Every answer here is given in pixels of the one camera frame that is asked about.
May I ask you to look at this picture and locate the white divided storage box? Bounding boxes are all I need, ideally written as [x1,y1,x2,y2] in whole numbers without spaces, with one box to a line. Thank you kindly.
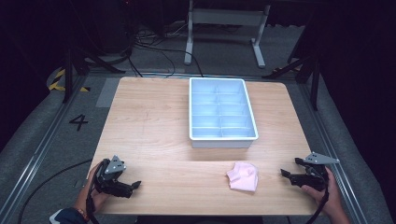
[188,77,260,149]

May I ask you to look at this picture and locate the person's left hand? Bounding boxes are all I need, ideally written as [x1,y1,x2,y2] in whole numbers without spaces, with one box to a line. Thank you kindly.
[74,160,110,217]

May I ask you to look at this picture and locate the black metal stand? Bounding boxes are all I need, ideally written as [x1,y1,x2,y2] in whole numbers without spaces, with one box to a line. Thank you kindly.
[261,52,321,112]
[61,46,127,105]

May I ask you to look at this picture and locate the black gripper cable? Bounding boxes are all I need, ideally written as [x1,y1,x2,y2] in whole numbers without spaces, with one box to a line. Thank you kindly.
[17,158,101,224]
[312,183,331,224]

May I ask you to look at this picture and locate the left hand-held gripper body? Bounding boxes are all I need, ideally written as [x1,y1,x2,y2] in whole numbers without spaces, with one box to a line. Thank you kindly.
[92,154,129,196]

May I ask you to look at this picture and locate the aluminium floor rail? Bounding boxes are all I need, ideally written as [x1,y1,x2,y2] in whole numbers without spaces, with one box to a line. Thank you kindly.
[0,74,90,224]
[297,82,370,224]

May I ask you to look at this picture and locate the grey floor tape patch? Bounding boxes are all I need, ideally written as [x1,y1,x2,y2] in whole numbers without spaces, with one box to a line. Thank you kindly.
[95,77,121,109]

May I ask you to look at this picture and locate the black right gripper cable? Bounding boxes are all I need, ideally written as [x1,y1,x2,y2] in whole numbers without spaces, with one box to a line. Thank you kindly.
[312,183,331,224]

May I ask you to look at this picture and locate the black floor cables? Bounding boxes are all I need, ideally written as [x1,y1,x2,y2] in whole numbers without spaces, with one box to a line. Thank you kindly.
[125,26,205,78]

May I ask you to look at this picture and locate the person's right hand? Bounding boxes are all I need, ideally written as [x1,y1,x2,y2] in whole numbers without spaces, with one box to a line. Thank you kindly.
[300,167,344,217]

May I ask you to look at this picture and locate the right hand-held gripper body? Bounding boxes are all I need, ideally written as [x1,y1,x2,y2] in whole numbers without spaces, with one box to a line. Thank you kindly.
[292,151,341,192]

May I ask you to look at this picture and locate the white metal desk frame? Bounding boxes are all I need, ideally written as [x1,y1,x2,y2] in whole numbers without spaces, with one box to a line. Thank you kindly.
[183,0,273,69]

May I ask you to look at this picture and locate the yellow black hazard tape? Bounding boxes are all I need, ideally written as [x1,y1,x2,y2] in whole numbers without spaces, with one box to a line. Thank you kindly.
[47,68,92,93]

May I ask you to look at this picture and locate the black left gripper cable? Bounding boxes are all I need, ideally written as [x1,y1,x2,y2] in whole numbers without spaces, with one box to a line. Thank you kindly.
[17,158,101,224]

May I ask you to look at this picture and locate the pink cloth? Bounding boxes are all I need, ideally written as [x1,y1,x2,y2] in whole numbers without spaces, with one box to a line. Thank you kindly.
[226,161,260,192]

